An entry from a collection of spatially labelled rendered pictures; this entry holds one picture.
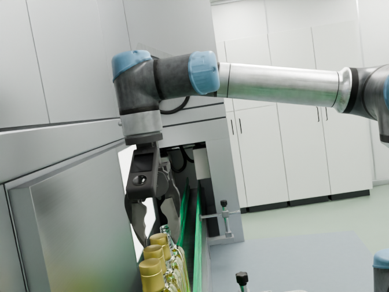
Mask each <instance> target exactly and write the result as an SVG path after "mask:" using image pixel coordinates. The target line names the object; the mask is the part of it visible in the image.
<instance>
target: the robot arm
mask: <svg viewBox="0 0 389 292"><path fill-rule="evenodd" d="M111 64H112V73H113V80H112V81H113V83H114V86H115V92H116V98H117V102H118V109H119V115H121V116H120V120H121V121H119V122H118V125H119V126H122V131H123V135H124V136H125V137H127V138H125V143H126V145H136V149H134V150H133V155H132V158H131V164H130V170H129V175H128V179H127V185H126V194H125V197H124V206H125V209H126V213H127V215H128V218H129V221H130V224H131V225H132V228H133V230H134V233H135V235H136V237H137V239H138V241H139V242H140V244H141V245H142V246H143V248H146V247H147V236H146V234H145V228H146V224H145V216H146V214H147V206H145V205H144V204H143V202H145V201H146V199H147V198H154V197H157V198H158V200H161V199H162V196H163V195H164V194H165V197H166V198H165V200H164V202H163V203H162V205H161V206H160V208H161V210H162V213H163V214H164V215H165V216H166V217H167V220H168V224H167V225H168V227H169V228H170V230H171V235H170V237H171V239H172V240H173V242H174V244H177V242H178V239H179V234H180V226H181V215H180V205H181V198H180V194H179V190H178V188H177V187H176V186H175V185H174V182H173V177H172V173H171V166H170V161H169V162H162V161H161V157H160V150H159V143H158V141H160V140H163V135H162V133H161V132H160V131H162V130H163V127H162V119H161V115H160V110H159V102H158V101H159V100H169V99H173V98H180V97H187V96H207V97H223V98H235V99H242V100H255V101H267V102H274V103H286V104H299V105H311V106H318V107H330V108H334V109H335V110H336V111H337V112H338V113H341V114H352V115H357V116H361V117H364V118H368V119H372V120H374V121H378V127H379V136H380V142H381V143H382V144H383V145H385V146H386V147H387V148H389V64H385V65H379V66H375V67H365V68H352V67H344V68H343V69H342V70H341V71H324V70H310V69H301V68H287V67H272V66H264V65H249V64H235V63H220V62H217V61H216V56H215V53H214V52H212V51H205V52H199V51H196V52H193V53H190V54H184V55H180V56H174V57H168V58H163V59H157V60H155V59H154V60H152V58H151V55H150V53H149V52H148V51H146V50H130V51H126V52H121V53H118V54H116V55H114V56H113V58H112V60H111ZM168 174H169V178H170V179H169V178H168ZM372 267H373V288H374V292H389V248H388V249H382V250H380V251H377V252H376V253H375V254H374V257H373V265H372Z"/></svg>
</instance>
